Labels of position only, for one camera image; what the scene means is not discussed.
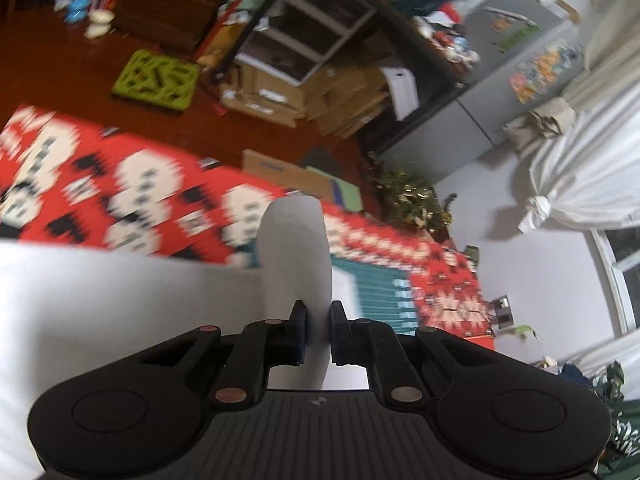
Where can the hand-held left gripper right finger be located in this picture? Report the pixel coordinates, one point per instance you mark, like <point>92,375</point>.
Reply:
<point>335,334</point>

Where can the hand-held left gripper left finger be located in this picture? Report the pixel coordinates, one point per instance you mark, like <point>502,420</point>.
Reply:
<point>300,331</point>

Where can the white shirt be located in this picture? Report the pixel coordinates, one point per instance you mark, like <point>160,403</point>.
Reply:
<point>125,300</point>

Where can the green cutting mat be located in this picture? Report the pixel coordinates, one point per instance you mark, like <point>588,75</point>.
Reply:
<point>385,295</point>

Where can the coloured paper sheets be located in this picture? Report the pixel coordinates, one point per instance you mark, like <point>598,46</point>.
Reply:
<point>347,195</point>

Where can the flat cardboard sheet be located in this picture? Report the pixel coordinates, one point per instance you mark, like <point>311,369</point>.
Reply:
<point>285,172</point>

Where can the stack of flattened cardboard boxes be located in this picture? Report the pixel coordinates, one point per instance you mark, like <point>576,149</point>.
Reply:
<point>340,95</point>

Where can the white cardboard box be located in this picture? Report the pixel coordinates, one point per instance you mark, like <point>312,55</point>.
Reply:
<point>402,90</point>

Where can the red patterned blanket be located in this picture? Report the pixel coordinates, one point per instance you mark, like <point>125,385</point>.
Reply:
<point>100,175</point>

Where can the grey refrigerator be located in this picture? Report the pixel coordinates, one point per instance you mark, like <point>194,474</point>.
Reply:
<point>480,85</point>

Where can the green plastic stool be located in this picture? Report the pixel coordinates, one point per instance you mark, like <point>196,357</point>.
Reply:
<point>155,80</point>

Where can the beige cloth bag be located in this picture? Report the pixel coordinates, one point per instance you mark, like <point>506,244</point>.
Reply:
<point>542,125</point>

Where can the white drawer unit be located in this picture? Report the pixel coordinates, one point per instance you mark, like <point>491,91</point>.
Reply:
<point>305,35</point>

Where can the white curtain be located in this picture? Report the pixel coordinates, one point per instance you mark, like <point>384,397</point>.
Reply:
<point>590,160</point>

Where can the colourful fridge magnets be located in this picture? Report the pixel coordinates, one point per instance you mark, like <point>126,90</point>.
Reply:
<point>545,72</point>

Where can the wooden drawer cabinet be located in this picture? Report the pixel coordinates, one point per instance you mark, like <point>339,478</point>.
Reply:
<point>170,5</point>

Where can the white pet bowl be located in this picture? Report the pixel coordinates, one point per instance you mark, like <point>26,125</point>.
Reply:
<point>99,24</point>

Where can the blue pet bowl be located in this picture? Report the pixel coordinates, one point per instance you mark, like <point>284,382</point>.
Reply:
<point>77,9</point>

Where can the wall socket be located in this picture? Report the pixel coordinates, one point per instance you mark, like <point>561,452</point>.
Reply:
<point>501,312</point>

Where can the white window frame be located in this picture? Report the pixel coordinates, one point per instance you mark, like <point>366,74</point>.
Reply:
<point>615,280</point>

